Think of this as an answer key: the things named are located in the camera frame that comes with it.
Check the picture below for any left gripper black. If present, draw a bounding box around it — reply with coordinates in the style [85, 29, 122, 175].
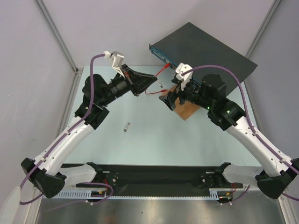
[99, 64, 157, 107]

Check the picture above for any silver SFP module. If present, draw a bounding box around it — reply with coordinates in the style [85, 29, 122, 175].
[157, 80, 163, 88]
[124, 123, 130, 132]

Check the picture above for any blue black network switch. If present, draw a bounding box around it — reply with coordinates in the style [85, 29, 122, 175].
[149, 22, 257, 82]

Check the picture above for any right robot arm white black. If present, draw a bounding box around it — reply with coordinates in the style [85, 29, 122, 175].
[159, 74, 299, 199]

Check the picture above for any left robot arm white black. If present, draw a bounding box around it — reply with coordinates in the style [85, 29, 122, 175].
[21, 64, 157, 198]

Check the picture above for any wooden base board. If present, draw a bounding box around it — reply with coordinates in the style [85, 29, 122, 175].
[174, 98, 200, 121]

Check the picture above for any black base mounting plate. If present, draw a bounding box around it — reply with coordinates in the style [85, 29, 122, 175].
[60, 163, 253, 198]

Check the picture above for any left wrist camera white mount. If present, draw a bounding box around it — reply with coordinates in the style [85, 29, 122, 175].
[104, 51, 125, 77]

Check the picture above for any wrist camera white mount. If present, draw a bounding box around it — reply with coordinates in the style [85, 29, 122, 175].
[104, 51, 125, 77]
[174, 63, 193, 91]

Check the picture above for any red ethernet cable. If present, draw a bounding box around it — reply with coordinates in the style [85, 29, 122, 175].
[144, 63, 171, 95]

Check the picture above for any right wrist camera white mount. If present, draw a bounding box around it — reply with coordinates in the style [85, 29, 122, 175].
[174, 63, 193, 91]

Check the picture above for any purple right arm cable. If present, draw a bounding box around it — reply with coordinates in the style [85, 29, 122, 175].
[182, 65, 299, 206]

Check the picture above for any left aluminium frame post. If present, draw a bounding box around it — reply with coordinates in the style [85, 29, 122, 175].
[33, 0, 82, 74]

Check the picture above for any aluminium frame post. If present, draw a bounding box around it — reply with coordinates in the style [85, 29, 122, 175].
[33, 0, 82, 74]
[245, 0, 283, 59]

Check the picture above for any white slotted cable duct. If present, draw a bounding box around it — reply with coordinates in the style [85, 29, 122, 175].
[53, 189, 232, 200]

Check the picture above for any right aluminium frame post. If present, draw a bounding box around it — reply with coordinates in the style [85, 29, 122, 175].
[245, 0, 283, 59]

